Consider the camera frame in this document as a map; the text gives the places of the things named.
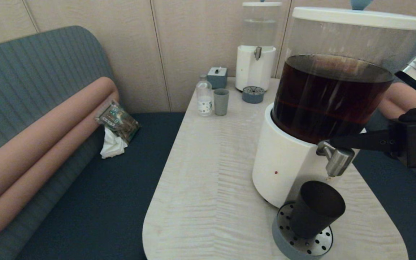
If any black cup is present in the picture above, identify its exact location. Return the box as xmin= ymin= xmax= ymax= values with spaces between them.
xmin=289 ymin=181 xmax=346 ymax=239

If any grey-green cup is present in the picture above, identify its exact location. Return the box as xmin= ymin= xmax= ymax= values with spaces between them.
xmin=213 ymin=88 xmax=229 ymax=116

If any teal upholstered bench sofa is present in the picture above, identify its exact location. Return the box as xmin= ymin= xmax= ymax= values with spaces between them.
xmin=0 ymin=25 xmax=187 ymax=260
xmin=352 ymin=31 xmax=416 ymax=260

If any white dispenser with dark tea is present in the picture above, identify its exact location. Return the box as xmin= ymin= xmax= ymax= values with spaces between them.
xmin=252 ymin=0 xmax=416 ymax=209

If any grey-blue perforated drip tray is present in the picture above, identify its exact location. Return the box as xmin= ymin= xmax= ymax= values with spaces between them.
xmin=272 ymin=201 xmax=333 ymax=260
xmin=242 ymin=86 xmax=265 ymax=104

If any white dispenser with clear water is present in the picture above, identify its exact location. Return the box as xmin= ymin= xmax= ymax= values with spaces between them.
xmin=235 ymin=0 xmax=282 ymax=92

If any grey-blue tissue box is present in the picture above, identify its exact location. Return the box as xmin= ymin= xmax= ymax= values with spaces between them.
xmin=207 ymin=66 xmax=228 ymax=90

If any clear plastic water bottle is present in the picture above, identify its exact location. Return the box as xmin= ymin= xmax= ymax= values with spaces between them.
xmin=196 ymin=74 xmax=213 ymax=117

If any green snack packet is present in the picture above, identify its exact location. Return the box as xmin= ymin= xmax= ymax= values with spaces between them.
xmin=95 ymin=100 xmax=140 ymax=144

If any crumpled white tissue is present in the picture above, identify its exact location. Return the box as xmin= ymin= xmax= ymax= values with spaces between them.
xmin=100 ymin=126 xmax=128 ymax=159

